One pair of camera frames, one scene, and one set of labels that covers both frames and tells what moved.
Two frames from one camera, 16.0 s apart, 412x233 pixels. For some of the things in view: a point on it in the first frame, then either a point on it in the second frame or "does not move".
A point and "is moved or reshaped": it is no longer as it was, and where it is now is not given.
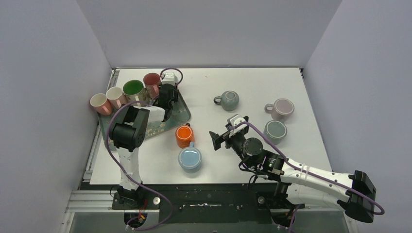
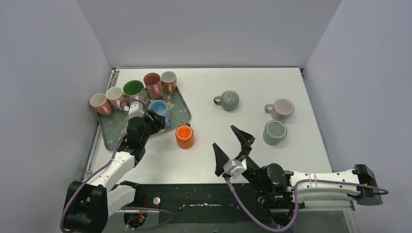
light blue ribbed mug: x=190 y=158 is moved or reshaped
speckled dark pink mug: x=152 y=81 does not move
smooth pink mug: x=100 y=103 does not move
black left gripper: x=168 y=97 to x=154 y=122
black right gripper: x=218 y=139 to x=245 y=140
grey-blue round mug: x=229 y=100 does not move
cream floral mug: x=134 y=90 does not move
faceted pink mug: x=115 y=95 does not move
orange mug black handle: x=184 y=135 does not move
